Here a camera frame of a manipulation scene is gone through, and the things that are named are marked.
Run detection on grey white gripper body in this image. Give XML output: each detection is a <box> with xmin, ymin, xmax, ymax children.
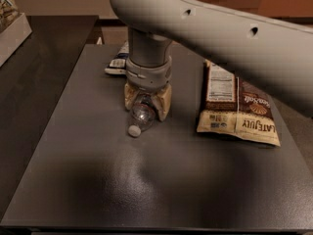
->
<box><xmin>126</xmin><ymin>58</ymin><xmax>172</xmax><ymax>91</ymax></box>

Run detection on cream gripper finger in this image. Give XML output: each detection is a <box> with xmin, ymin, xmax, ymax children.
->
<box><xmin>124</xmin><ymin>82</ymin><xmax>140</xmax><ymax>110</ymax></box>
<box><xmin>153</xmin><ymin>84</ymin><xmax>172</xmax><ymax>121</ymax></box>

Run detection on clear plastic water bottle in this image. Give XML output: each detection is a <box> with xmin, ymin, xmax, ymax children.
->
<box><xmin>128</xmin><ymin>94</ymin><xmax>157</xmax><ymax>138</ymax></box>

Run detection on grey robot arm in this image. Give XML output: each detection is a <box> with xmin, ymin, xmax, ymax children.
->
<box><xmin>110</xmin><ymin>0</ymin><xmax>313</xmax><ymax>118</ymax></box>

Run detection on blue snack bag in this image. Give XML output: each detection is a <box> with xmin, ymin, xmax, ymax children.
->
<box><xmin>105</xmin><ymin>41</ymin><xmax>129</xmax><ymax>75</ymax></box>

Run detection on brown and cream chip bag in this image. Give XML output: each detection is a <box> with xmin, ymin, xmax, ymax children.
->
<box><xmin>197</xmin><ymin>61</ymin><xmax>281</xmax><ymax>147</ymax></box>

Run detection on dark wooden side table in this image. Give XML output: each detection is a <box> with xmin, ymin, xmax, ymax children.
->
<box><xmin>0</xmin><ymin>16</ymin><xmax>98</xmax><ymax>220</ymax></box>

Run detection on white box with snacks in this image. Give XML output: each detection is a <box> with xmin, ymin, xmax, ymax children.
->
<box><xmin>0</xmin><ymin>0</ymin><xmax>32</xmax><ymax>67</ymax></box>

